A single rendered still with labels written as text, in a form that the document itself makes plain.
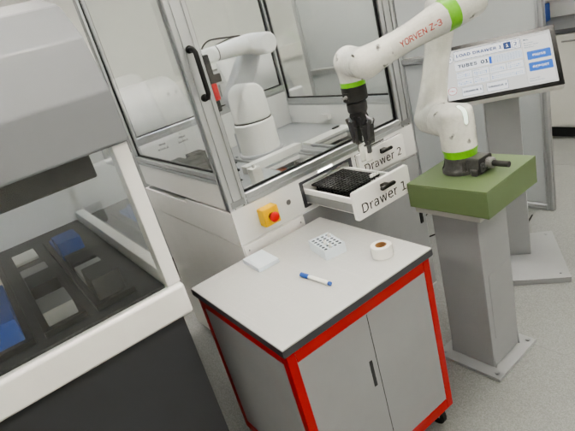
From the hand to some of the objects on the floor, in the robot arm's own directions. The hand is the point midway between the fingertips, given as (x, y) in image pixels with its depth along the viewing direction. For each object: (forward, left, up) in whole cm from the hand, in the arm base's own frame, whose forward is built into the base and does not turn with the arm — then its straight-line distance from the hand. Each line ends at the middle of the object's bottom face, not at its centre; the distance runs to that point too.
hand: (365, 152), depth 191 cm
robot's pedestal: (-22, -24, -101) cm, 106 cm away
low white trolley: (-10, +47, -100) cm, 111 cm away
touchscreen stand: (+7, -94, -102) cm, 139 cm away
